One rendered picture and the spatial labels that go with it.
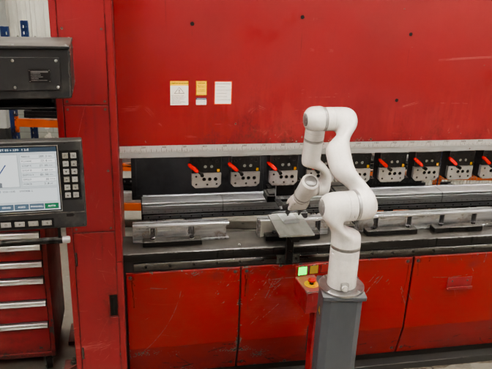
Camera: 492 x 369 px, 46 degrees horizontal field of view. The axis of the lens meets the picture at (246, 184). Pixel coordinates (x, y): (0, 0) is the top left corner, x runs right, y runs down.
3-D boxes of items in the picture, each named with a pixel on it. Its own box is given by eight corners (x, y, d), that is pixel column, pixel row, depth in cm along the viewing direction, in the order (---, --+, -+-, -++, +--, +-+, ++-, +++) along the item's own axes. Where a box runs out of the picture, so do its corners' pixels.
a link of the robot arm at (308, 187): (310, 186, 287) (293, 187, 285) (318, 172, 276) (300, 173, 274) (315, 201, 283) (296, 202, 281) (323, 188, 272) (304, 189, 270)
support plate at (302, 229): (279, 237, 288) (279, 236, 287) (267, 216, 312) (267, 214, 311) (314, 236, 291) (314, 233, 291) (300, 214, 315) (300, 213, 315)
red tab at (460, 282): (447, 290, 333) (449, 279, 330) (446, 288, 334) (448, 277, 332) (471, 288, 335) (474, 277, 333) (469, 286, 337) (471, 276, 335)
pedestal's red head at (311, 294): (304, 314, 285) (307, 281, 278) (293, 296, 299) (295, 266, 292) (342, 308, 290) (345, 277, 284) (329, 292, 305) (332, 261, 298)
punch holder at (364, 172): (342, 183, 310) (345, 154, 304) (337, 178, 318) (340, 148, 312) (368, 182, 313) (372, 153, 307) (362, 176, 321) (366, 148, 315)
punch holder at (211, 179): (191, 188, 295) (191, 157, 289) (189, 182, 303) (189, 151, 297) (220, 187, 298) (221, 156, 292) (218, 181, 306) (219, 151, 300)
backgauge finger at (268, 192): (273, 212, 317) (273, 204, 316) (263, 195, 341) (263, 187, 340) (294, 211, 320) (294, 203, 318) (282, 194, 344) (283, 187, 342)
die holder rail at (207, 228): (132, 243, 301) (132, 226, 298) (132, 238, 307) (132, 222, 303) (228, 239, 311) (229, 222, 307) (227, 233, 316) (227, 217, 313)
